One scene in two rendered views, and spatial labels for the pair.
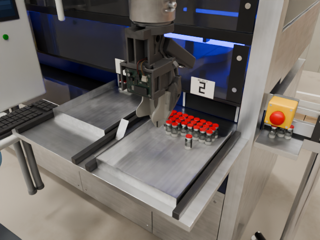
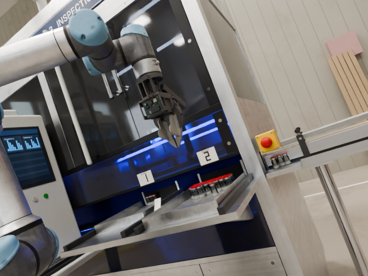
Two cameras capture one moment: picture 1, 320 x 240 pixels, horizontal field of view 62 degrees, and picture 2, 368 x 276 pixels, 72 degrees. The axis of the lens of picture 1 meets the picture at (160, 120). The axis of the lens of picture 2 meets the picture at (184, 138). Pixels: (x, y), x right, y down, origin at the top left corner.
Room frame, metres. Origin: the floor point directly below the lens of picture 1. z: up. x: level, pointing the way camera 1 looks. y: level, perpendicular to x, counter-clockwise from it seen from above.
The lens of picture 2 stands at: (-0.24, 0.09, 1.05)
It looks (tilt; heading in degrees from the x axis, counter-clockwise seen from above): 4 degrees up; 351
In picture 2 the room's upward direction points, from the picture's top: 20 degrees counter-clockwise
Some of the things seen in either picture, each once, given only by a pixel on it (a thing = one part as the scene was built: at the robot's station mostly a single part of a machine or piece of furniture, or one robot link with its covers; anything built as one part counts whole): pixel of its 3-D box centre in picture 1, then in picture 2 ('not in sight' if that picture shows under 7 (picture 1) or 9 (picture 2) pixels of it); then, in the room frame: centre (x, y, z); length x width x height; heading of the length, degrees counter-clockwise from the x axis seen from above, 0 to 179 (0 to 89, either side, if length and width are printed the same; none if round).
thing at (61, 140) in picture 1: (134, 131); (168, 212); (0.78, 0.09, 0.87); 0.70 x 0.48 x 0.02; 56
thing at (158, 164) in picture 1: (168, 148); (200, 198); (0.64, -0.03, 0.90); 0.34 x 0.26 x 0.04; 146
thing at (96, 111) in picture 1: (111, 104); (143, 208); (0.93, 0.19, 0.90); 0.34 x 0.26 x 0.04; 146
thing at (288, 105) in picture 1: (281, 111); (268, 141); (0.70, -0.36, 0.99); 0.08 x 0.07 x 0.07; 146
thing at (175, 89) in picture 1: (168, 88); (173, 114); (0.46, -0.02, 1.17); 0.05 x 0.02 x 0.09; 56
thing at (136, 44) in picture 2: not in sight; (137, 47); (0.46, 0.02, 1.39); 0.09 x 0.08 x 0.11; 87
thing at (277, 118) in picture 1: (277, 117); (266, 142); (0.66, -0.34, 0.99); 0.04 x 0.04 x 0.04; 56
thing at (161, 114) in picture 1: (159, 113); (173, 130); (0.45, 0.00, 1.13); 0.06 x 0.03 x 0.09; 146
